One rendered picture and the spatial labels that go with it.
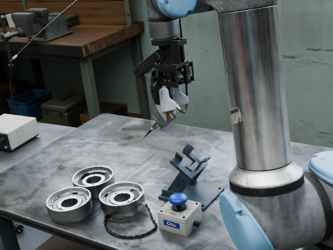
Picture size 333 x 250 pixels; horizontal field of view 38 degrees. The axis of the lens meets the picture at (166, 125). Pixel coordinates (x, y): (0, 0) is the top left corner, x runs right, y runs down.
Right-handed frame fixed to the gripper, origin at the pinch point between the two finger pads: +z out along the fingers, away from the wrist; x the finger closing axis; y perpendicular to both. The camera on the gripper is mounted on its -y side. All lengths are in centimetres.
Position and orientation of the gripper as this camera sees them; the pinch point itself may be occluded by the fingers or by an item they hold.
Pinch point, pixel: (167, 114)
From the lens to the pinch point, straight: 126.4
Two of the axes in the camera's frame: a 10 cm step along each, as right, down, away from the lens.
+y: 7.9, 1.2, -6.0
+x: 6.1, -3.2, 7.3
